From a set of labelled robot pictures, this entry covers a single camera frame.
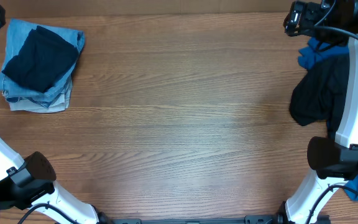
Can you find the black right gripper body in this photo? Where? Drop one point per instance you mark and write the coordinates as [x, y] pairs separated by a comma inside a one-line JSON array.
[[295, 20]]

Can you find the dark navy t-shirt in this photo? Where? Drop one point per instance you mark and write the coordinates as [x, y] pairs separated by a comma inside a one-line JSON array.
[[43, 58]]

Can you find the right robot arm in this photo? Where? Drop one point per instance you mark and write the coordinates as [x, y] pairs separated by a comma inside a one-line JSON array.
[[333, 162]]

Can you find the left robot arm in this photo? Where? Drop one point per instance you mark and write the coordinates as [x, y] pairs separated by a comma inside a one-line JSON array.
[[30, 184]]

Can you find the folded light blue jeans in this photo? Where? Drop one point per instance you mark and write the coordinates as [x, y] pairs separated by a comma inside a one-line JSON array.
[[17, 32]]

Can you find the black t-shirt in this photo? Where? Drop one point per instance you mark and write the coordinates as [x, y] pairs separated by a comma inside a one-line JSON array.
[[321, 94]]

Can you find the folded white cloth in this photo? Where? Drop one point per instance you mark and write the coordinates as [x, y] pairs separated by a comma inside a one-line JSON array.
[[60, 103]]

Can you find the bright blue shirt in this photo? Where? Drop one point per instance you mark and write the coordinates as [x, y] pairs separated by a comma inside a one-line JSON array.
[[309, 56]]

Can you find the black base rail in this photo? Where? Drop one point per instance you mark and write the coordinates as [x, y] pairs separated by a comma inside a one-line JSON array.
[[191, 221]]

